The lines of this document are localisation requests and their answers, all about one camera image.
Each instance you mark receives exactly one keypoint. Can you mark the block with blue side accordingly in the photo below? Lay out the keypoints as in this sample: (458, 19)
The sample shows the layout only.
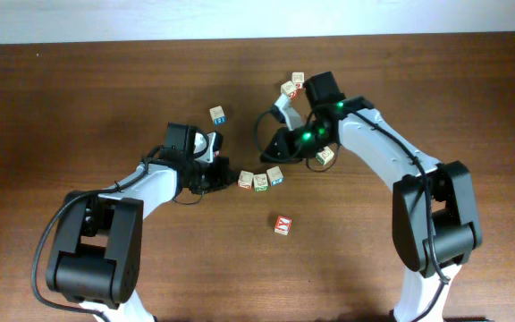
(217, 115)

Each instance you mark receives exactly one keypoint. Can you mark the block with red X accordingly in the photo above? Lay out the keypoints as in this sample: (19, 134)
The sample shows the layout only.
(282, 225)

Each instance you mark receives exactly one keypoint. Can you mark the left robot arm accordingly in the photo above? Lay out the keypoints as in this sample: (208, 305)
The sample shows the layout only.
(95, 257)

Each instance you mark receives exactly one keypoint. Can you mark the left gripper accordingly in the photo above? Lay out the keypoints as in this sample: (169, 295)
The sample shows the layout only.
(219, 181)

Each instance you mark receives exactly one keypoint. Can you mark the block with green side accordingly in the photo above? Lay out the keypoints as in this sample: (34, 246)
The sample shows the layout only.
(260, 182)

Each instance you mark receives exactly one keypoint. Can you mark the farthest block red side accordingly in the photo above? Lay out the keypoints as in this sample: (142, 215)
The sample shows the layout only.
(298, 79)

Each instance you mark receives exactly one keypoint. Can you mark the block with car picture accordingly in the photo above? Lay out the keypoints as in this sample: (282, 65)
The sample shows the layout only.
(275, 175)

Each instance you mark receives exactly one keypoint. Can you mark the block with C red side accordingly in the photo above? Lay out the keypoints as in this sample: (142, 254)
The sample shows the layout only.
(245, 180)

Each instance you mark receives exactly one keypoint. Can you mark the block red side far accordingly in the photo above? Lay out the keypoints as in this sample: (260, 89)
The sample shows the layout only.
(289, 89)

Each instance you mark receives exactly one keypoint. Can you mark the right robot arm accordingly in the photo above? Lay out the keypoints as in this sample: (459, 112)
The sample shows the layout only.
(436, 224)

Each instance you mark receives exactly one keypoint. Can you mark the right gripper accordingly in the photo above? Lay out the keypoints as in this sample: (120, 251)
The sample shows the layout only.
(282, 139)

